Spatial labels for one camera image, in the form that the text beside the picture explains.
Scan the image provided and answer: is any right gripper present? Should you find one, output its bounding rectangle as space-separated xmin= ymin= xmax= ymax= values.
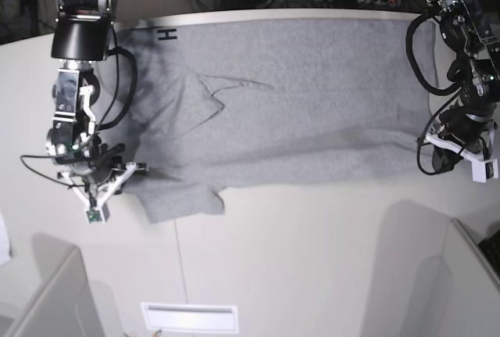
xmin=46 ymin=117 xmax=149 ymax=187

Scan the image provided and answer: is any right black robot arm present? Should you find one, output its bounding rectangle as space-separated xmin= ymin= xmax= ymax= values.
xmin=47 ymin=0 xmax=138 ymax=191

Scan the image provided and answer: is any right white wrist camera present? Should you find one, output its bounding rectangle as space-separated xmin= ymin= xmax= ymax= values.
xmin=58 ymin=163 xmax=129 ymax=224

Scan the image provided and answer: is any white slotted tray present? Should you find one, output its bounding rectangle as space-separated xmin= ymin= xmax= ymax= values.
xmin=141 ymin=302 xmax=239 ymax=334

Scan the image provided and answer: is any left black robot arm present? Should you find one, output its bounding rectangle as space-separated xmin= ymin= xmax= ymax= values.
xmin=405 ymin=0 xmax=499 ymax=183

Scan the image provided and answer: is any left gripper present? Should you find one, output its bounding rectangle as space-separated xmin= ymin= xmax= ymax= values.
xmin=432 ymin=104 xmax=496 ymax=173

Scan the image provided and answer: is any left grey chair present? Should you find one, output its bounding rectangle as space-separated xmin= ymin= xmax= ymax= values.
xmin=1 ymin=233 xmax=123 ymax=336

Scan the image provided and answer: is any grey T-shirt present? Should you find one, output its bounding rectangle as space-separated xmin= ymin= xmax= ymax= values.
xmin=102 ymin=19 xmax=430 ymax=224

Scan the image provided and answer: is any black keyboard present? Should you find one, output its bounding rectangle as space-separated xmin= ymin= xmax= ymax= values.
xmin=479 ymin=231 xmax=500 ymax=276

